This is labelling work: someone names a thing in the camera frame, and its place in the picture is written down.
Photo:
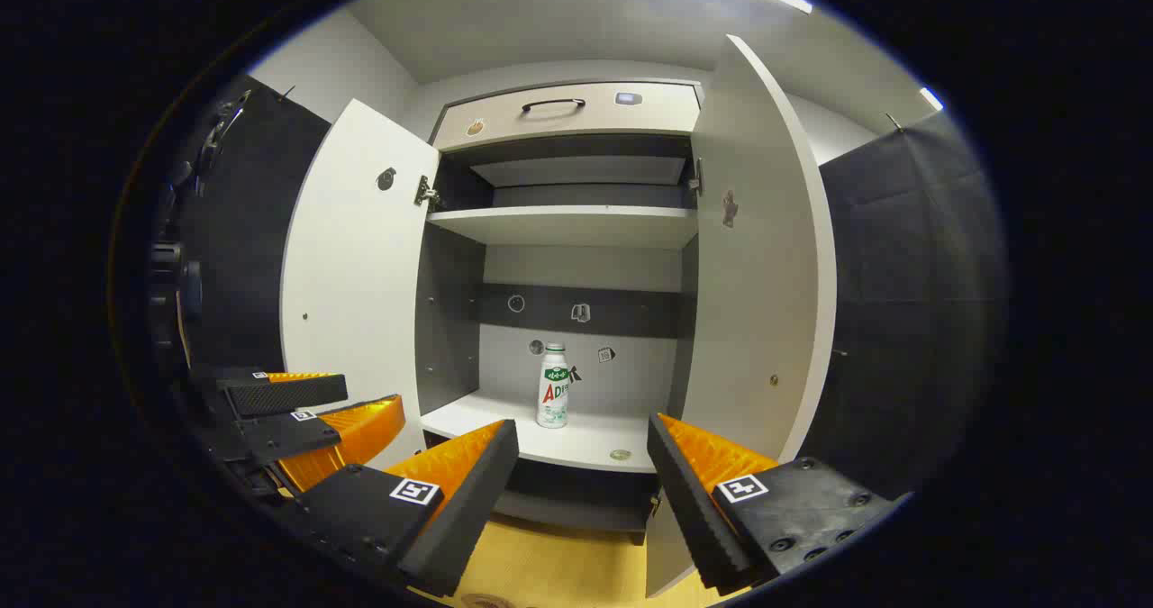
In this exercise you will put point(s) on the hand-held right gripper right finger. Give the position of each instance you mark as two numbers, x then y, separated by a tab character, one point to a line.
685	500

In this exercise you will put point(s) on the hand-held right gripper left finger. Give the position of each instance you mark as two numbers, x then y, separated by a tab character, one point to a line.
477	491

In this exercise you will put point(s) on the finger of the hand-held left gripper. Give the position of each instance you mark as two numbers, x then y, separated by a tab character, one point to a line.
270	437
284	394

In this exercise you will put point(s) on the white green-label bottle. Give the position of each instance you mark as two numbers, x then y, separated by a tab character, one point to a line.
553	396

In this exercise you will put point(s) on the white cabinet door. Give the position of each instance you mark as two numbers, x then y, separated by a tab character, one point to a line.
351	275
766	275

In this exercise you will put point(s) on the white cabinet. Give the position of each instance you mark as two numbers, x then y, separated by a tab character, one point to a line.
558	266

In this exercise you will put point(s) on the white cabinet shelf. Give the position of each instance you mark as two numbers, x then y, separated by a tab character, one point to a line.
576	171
585	441
567	226

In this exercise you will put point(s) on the metal door hinge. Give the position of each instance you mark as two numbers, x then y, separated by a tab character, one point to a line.
696	178
425	194

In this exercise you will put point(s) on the beige cabinet drawer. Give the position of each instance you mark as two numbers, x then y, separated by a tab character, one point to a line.
504	113

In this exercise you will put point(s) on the black cloth clip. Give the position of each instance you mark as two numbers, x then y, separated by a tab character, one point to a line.
892	122
286	93

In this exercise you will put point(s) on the small ceiling light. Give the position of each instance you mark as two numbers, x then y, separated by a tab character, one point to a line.
930	98

